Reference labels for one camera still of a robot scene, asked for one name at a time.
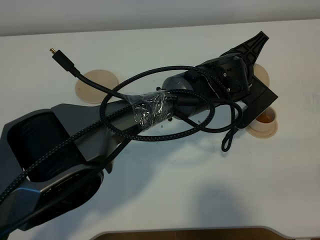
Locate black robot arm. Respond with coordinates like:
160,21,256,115
0,32,277,232

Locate beige right saucer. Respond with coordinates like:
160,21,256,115
245,120,278,139

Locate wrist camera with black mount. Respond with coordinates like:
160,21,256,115
236,76,278,129

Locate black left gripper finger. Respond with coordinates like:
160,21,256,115
221,31,269,66

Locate beige right teacup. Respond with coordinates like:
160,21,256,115
250,107,277,133

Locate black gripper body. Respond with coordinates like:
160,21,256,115
197,53,253,100

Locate beige teapot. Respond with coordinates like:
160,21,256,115
253,63,270,87

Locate black braided cable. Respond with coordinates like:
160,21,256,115
0,64,244,205

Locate beige teapot saucer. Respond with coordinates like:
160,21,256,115
75,69,119,105

